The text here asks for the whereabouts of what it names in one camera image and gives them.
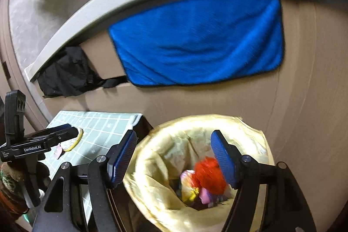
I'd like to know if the black cloth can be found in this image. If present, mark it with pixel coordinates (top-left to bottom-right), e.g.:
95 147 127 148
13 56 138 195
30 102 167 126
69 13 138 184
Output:
37 46 127 98

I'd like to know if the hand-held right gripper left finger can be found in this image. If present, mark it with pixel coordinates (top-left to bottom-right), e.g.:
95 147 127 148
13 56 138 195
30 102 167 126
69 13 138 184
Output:
33 129 138 232

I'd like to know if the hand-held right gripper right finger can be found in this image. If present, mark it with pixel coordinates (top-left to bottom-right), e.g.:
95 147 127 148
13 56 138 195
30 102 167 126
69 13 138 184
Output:
211 129 317 232

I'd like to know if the blue cloth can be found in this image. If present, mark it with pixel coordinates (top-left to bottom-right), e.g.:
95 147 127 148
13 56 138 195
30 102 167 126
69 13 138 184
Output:
108 0 284 87

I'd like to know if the green grid cutting mat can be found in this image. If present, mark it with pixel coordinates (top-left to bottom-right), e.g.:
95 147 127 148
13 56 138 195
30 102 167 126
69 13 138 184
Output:
35 111 143 222

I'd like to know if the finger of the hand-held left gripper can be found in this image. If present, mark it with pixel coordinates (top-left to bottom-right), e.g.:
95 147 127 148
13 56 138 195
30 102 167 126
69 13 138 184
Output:
50 127 79 149
25 125 72 138

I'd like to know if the silver yellow-edged wrapper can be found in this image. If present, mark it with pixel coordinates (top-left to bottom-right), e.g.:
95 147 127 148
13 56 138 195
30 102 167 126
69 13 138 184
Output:
61 127 83 152

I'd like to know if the yellow lined trash bin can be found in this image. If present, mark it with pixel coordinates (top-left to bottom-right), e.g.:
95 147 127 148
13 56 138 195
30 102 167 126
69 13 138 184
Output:
122 115 274 231

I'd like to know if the pink packet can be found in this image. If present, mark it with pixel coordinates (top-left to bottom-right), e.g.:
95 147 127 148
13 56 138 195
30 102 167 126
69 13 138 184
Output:
200 189 218 204

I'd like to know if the red wrapper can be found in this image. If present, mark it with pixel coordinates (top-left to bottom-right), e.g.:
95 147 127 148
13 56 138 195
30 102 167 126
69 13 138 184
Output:
194 157 227 194

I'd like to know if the pink yellow wrapper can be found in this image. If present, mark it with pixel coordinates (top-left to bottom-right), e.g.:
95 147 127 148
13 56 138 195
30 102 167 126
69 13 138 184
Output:
179 169 212 204

